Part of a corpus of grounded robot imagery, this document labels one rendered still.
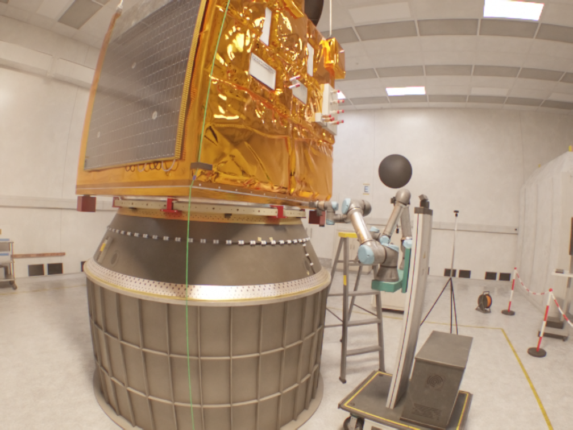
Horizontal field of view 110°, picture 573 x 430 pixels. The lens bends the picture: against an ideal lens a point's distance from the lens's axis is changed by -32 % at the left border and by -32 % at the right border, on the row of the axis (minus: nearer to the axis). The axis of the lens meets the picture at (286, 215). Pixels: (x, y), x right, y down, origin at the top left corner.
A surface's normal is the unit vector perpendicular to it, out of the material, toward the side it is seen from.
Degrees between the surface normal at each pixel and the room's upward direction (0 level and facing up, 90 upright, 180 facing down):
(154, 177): 97
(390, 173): 90
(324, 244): 90
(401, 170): 90
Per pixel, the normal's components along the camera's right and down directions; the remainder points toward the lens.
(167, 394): 0.01, 0.00
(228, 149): 0.80, 0.09
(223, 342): 0.35, 0.03
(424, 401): -0.63, -0.04
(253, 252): 0.50, -0.44
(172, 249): 0.05, -0.46
